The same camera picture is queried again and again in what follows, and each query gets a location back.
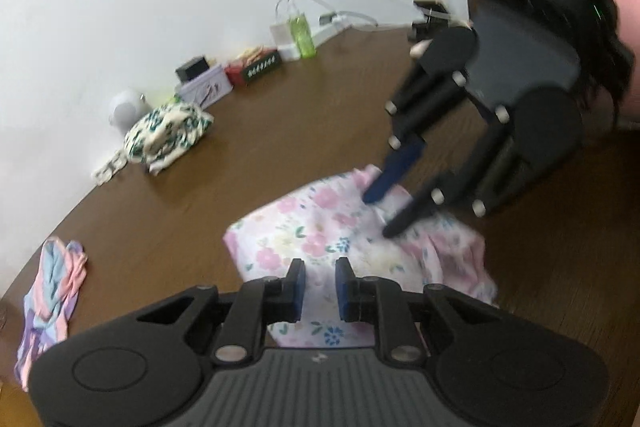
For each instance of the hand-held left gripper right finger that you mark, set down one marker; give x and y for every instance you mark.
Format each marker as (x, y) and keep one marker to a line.
(342, 289)

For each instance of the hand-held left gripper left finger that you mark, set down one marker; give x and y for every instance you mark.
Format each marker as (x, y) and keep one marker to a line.
(298, 289)

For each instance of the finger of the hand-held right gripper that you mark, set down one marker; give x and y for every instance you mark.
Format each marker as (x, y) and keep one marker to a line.
(407, 219)
(400, 167)

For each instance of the pink floral garment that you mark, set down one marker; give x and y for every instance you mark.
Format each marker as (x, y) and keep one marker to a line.
(310, 227)

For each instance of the pastel striped garment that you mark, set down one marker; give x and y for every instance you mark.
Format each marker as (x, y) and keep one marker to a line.
(47, 307)

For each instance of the person's right forearm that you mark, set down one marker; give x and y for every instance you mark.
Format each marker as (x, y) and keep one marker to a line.
(627, 22)

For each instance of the small black device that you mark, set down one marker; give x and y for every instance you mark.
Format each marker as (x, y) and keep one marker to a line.
(425, 27)

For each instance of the white cloth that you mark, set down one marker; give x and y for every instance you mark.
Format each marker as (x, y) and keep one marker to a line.
(419, 49)

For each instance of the white power strip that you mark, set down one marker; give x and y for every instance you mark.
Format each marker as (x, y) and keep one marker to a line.
(320, 38)

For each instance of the green spray bottle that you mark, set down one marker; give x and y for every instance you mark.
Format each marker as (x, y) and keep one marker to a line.
(302, 38)

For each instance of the dark red box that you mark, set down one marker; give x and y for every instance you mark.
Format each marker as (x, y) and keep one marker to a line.
(255, 69)

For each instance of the white charger block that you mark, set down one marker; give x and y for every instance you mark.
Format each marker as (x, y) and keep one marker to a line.
(281, 34)

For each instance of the cream green floral garment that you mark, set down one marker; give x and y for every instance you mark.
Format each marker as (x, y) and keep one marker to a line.
(165, 134)

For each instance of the grey tin box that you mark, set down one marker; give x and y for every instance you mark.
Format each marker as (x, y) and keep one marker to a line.
(207, 89)

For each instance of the white socket strip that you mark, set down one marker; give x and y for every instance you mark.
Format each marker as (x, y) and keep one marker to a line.
(107, 168)

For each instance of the small black box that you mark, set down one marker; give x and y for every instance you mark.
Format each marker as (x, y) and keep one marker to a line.
(192, 68)

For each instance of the green packet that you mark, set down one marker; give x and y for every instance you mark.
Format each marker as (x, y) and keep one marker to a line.
(170, 98)

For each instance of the white round speaker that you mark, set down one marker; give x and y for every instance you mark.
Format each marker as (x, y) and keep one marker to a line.
(125, 107)

